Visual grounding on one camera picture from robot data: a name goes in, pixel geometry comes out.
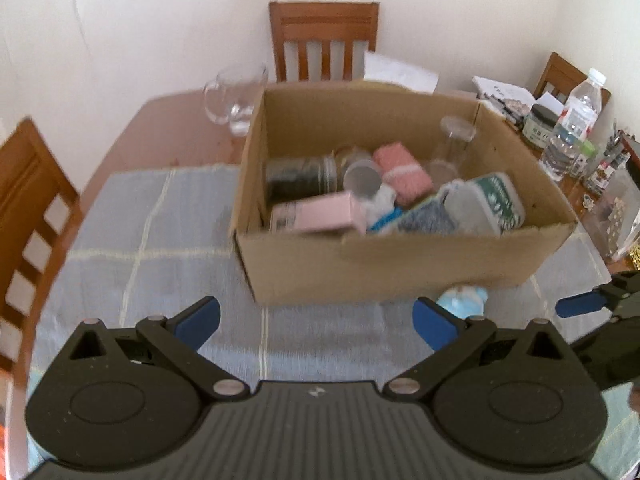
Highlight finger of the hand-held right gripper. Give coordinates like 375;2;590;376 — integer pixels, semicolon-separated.
570;305;640;392
556;271;640;319

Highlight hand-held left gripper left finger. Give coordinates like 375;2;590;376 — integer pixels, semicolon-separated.
50;296;250;403

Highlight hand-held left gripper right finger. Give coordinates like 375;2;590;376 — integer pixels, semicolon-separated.
382;296;578;403

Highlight blue and white toy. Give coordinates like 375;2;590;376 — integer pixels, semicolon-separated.
436;284;488;318

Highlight cardboard box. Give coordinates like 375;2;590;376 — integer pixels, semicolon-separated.
230;80;578;306

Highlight blue grey knitted sock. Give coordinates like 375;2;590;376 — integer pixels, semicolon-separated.
400;202;458;235

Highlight green white tissue packet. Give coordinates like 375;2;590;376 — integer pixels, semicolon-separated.
472;172;526;233

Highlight white sock blue cuff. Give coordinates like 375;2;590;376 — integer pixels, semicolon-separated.
367;185;406;231

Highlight pink carton box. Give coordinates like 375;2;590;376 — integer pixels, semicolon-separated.
270;191;368;236

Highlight pink knitted sock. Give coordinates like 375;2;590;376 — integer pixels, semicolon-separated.
372;142;435;206

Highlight clear jar dark contents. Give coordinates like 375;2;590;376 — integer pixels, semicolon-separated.
265;155;338;207
344;160;383;200

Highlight clear plastic jar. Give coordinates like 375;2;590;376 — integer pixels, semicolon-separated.
429;116;478;188

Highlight checked grey teal towel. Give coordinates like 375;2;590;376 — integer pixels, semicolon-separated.
27;164;640;480

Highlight clear plastic bag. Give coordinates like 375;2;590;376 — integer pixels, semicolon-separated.
582;167;640;261

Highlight small green capped bottle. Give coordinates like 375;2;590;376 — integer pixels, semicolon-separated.
570;140;600;178

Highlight dark lidded jar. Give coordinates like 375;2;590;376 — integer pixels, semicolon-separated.
521;103;560;150

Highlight clear plastic water bottle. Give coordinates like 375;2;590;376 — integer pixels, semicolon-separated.
539;67;607;182

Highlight white paper card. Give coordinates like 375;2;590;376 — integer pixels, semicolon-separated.
537;91;568;111

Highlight wooden chair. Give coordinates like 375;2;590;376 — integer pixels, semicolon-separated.
0;119;85;401
532;51;612;111
268;1;380;83

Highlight printed white paper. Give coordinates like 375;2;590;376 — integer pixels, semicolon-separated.
472;76;536;123

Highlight clear glass mug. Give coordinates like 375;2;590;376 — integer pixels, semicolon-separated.
202;64;270;138

